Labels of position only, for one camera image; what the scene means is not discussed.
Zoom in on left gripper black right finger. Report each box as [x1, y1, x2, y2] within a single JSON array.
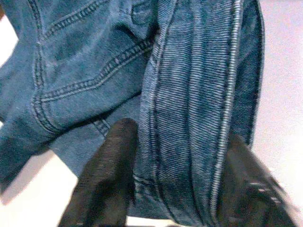
[[222, 133, 303, 227]]

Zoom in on blue denim jeans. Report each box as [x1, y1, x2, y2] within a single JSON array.
[[0, 0, 266, 227]]

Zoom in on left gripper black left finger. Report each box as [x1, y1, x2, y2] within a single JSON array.
[[59, 117, 139, 227]]

